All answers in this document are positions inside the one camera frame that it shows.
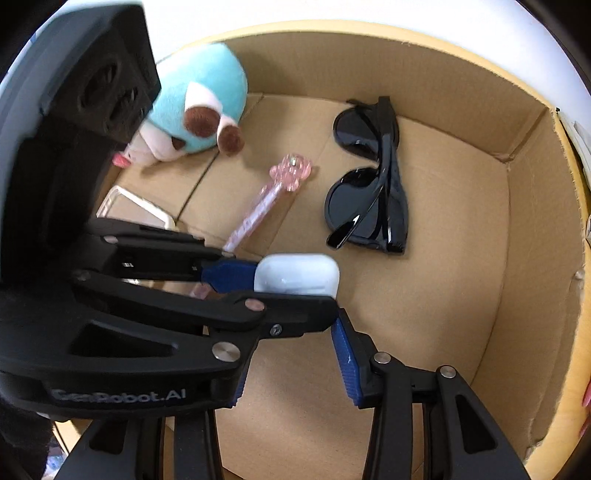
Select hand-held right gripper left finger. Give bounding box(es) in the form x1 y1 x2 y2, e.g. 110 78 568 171
54 357 251 480

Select pink object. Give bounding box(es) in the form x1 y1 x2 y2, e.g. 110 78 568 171
580 384 591 438

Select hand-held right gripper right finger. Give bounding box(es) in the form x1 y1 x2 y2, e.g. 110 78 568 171
330 308 532 480

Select white object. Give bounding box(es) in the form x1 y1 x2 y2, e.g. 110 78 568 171
558 107 591 183

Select yellow cardboard box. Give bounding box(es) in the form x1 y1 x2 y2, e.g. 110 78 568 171
46 21 591 480

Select white earbud case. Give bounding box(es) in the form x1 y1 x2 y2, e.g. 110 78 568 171
253 253 341 296

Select clear phone case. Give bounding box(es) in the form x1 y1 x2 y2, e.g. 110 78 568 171
95 185 177 232

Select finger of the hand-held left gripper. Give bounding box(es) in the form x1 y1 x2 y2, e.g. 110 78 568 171
11 271 341 370
85 218 262 295

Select pink transparent flower wand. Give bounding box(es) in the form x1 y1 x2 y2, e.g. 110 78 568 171
191 154 314 300

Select turquoise pink plush toy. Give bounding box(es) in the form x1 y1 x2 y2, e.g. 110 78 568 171
112 42 250 168

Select black sunglasses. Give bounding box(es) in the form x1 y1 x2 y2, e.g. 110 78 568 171
324 96 409 256

